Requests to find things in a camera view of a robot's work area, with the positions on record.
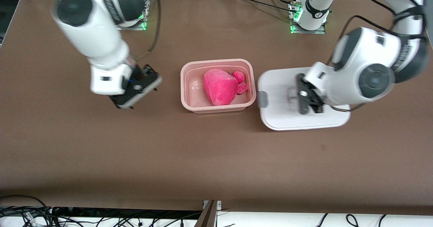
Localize white box lid grey clips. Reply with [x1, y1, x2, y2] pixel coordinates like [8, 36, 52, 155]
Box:
[257, 67, 351, 131]

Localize pink plush toy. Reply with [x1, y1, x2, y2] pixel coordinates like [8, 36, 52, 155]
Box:
[203, 68, 249, 107]

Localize pink translucent plastic box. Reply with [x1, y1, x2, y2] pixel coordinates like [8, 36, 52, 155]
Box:
[180, 58, 257, 114]

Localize brown table cover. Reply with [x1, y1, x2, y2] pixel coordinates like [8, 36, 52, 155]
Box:
[0, 0, 433, 216]

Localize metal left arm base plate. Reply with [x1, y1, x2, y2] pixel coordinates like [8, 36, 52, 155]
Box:
[290, 2, 326, 35]

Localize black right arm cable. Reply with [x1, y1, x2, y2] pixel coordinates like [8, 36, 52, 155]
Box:
[135, 0, 162, 64]

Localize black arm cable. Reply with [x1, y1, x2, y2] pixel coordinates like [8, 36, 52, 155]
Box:
[135, 0, 162, 64]
[312, 0, 428, 53]

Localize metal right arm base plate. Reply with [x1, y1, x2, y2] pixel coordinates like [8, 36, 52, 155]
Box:
[117, 0, 150, 31]

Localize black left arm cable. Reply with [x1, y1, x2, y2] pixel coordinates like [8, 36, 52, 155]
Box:
[312, 0, 428, 53]

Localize long black table cable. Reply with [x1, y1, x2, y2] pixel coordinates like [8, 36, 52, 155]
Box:
[231, 0, 298, 13]

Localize black looped cable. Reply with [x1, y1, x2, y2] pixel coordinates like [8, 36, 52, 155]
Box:
[0, 195, 52, 221]

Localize aluminium profile post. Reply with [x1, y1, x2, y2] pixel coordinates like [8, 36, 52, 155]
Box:
[194, 200, 222, 227]

